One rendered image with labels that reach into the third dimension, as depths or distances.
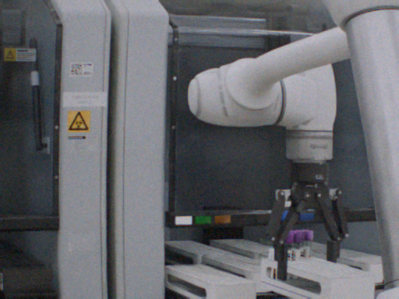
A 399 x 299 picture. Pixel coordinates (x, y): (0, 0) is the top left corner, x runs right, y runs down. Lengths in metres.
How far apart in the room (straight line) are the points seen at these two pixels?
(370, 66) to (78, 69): 0.95
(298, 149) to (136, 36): 0.48
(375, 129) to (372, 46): 0.11
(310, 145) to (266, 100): 0.14
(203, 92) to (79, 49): 0.41
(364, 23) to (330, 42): 0.36
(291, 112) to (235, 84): 0.14
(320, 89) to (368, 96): 0.60
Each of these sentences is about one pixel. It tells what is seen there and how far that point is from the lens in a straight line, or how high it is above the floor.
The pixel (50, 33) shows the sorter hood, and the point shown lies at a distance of 2.12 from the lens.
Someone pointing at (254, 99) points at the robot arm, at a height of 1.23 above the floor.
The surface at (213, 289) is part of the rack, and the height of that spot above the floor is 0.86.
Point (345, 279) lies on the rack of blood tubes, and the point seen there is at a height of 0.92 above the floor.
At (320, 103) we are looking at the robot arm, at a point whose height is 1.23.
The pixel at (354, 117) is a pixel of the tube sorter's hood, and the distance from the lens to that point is 2.39.
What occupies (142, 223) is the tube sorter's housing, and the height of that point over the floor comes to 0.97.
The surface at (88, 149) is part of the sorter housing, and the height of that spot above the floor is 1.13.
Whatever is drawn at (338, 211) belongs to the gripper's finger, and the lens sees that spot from 1.98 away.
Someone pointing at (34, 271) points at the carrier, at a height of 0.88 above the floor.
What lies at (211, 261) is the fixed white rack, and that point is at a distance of 2.45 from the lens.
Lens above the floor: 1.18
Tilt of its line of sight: 4 degrees down
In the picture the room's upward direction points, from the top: 1 degrees clockwise
